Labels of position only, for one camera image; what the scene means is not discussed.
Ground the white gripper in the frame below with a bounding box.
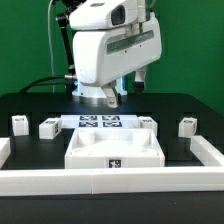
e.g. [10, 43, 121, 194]
[73, 20, 162, 108]

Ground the white square table top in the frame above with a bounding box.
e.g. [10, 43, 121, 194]
[64, 128, 165, 169]

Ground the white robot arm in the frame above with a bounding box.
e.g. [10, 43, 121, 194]
[69, 0, 162, 108]

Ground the white right fence bar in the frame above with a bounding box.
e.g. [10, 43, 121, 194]
[190, 136, 224, 167]

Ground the white fence bar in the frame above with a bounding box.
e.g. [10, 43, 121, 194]
[0, 138, 11, 168]
[190, 136, 224, 167]
[0, 166, 224, 196]

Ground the white front fence bar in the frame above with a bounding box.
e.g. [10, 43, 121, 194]
[0, 166, 224, 196]

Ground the white left fence bar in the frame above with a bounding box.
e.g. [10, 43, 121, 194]
[0, 138, 11, 168]

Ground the white marker base plate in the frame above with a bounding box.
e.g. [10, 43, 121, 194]
[61, 115, 139, 129]

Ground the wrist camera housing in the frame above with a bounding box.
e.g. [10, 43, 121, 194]
[69, 0, 138, 30]

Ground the black cable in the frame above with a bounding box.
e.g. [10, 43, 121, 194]
[19, 75, 76, 94]

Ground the white cable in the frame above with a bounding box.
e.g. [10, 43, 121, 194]
[47, 0, 56, 94]

